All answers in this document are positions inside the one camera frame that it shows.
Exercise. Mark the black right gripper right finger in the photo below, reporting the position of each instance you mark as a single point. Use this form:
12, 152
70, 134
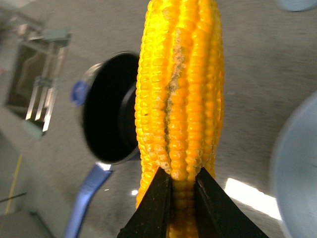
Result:
217, 216

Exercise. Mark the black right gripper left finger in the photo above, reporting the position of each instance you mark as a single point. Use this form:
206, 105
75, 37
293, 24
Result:
151, 218

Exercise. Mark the yellow corn cob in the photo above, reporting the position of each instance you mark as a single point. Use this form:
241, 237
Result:
179, 104

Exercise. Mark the glass pot lid blue knob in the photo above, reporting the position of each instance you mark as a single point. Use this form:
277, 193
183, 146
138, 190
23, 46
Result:
81, 87

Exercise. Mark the dark blue pot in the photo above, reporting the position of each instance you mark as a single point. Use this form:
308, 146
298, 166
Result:
107, 120

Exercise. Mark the light blue plate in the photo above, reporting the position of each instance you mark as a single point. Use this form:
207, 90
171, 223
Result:
294, 171

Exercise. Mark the green metal dish rack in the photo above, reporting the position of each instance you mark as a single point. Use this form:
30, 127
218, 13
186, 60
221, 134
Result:
36, 70

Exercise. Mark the light blue cup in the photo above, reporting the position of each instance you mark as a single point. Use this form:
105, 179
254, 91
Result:
297, 5

